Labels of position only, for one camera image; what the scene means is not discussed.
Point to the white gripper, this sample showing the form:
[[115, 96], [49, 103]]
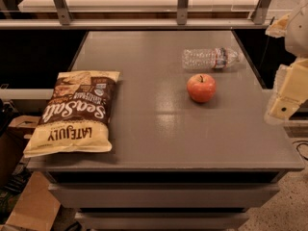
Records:
[[298, 33]]

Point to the red apple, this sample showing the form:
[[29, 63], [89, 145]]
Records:
[[201, 88]]

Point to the brown Late July chip bag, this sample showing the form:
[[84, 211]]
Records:
[[77, 117]]

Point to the clear plastic water bottle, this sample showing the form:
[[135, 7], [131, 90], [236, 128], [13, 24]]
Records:
[[215, 58]]

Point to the grey cabinet with drawers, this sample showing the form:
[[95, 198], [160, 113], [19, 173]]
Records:
[[175, 164]]

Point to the cardboard box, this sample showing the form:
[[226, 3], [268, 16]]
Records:
[[25, 202]]

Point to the metal shelf frame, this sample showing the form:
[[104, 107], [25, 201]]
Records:
[[141, 14]]

